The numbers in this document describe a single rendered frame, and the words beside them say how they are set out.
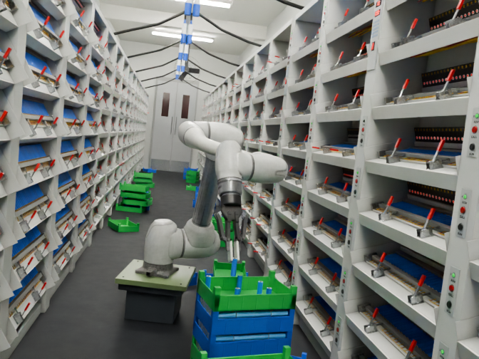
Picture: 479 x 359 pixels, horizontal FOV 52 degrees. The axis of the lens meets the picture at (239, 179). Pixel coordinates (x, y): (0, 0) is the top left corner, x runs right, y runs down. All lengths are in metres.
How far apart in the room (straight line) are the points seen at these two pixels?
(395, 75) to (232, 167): 0.71
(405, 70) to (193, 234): 1.30
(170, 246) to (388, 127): 1.24
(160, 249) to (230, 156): 0.90
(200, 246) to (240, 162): 0.89
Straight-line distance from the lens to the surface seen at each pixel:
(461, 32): 1.49
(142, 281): 2.47
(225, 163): 1.76
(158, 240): 2.51
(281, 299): 1.72
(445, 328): 1.41
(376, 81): 1.93
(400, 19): 2.01
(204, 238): 2.55
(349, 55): 2.66
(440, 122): 1.88
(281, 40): 4.02
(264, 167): 1.81
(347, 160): 2.09
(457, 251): 1.36
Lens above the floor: 0.97
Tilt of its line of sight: 5 degrees down
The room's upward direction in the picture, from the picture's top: 6 degrees clockwise
